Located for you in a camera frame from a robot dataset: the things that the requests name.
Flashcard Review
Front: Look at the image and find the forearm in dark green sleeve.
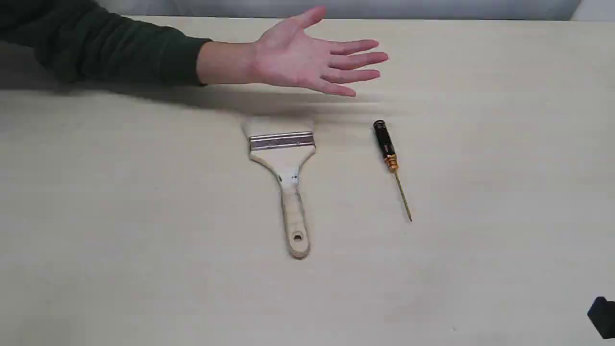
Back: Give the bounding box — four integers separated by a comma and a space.
1, 0, 260, 85

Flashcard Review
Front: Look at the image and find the wide wooden paint brush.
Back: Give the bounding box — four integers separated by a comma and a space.
242, 116, 316, 260

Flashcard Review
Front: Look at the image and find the open bare human hand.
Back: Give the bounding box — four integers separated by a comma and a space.
248, 6, 389, 97

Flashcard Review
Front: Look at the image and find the black orange precision screwdriver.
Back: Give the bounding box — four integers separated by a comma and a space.
372, 120, 413, 222

